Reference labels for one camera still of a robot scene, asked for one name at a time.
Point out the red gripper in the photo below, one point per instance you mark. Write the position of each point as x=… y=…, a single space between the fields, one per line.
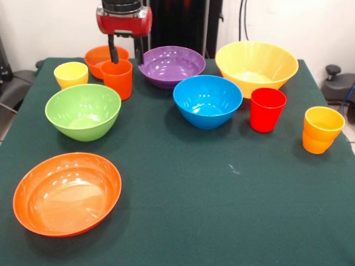
x=124 y=25

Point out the tall orange cup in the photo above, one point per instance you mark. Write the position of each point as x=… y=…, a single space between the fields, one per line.
x=117 y=80

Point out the purple bowl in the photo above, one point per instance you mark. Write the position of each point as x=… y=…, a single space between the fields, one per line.
x=172 y=69

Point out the green bowl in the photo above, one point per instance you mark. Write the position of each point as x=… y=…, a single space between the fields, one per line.
x=83 y=110

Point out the small orange bowl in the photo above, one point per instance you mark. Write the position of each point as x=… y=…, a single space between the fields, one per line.
x=95 y=58

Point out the yellow cup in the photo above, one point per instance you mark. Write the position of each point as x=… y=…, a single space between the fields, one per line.
x=70 y=74

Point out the blue bowl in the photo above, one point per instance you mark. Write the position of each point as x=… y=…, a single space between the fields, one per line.
x=208 y=110

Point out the dark grey equipment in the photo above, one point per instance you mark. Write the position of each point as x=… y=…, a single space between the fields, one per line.
x=3 y=63

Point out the large yellow bowl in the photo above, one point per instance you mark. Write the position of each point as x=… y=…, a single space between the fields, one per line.
x=255 y=63

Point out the red cup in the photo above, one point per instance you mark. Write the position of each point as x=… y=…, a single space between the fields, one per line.
x=266 y=116

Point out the dark green tablecloth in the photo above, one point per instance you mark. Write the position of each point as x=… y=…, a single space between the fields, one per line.
x=194 y=194

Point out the wide shallow orange bowl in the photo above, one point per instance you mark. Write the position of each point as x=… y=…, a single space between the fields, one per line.
x=66 y=199

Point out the stepped orange-yellow cup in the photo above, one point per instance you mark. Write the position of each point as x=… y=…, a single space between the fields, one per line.
x=319 y=135

